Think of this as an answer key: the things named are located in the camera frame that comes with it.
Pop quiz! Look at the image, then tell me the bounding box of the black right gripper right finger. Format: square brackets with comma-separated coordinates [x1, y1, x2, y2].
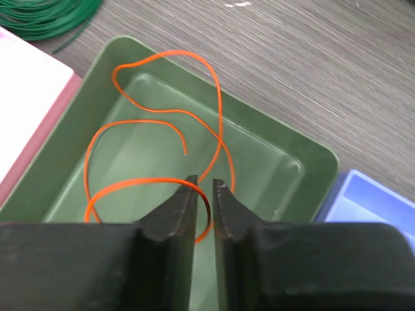
[213, 179, 414, 310]

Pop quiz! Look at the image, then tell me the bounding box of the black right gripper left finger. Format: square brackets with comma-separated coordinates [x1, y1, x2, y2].
[1, 185, 198, 310]

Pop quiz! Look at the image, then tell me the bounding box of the blue box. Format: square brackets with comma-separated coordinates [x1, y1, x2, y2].
[314, 169, 414, 248]

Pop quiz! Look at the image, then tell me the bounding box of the green box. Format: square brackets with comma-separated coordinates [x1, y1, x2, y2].
[1, 36, 338, 310]

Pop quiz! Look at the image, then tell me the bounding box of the pink box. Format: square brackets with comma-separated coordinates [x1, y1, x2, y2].
[1, 29, 82, 201]

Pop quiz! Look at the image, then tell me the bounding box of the green cable coil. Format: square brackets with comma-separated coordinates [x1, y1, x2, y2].
[0, 0, 104, 54]

